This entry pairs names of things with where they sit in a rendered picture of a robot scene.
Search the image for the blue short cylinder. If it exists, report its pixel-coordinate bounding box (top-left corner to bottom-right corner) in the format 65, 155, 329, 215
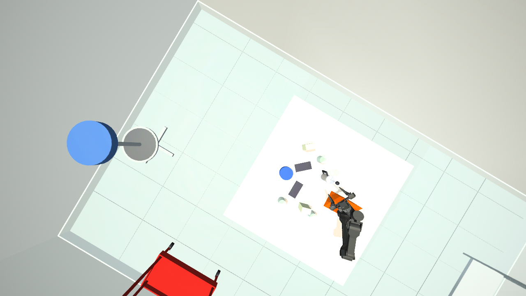
279, 166, 293, 180

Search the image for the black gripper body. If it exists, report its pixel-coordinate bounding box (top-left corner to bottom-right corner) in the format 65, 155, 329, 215
329, 193, 356, 214

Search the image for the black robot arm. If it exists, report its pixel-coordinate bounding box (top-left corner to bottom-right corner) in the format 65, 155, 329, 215
337, 201, 364, 261

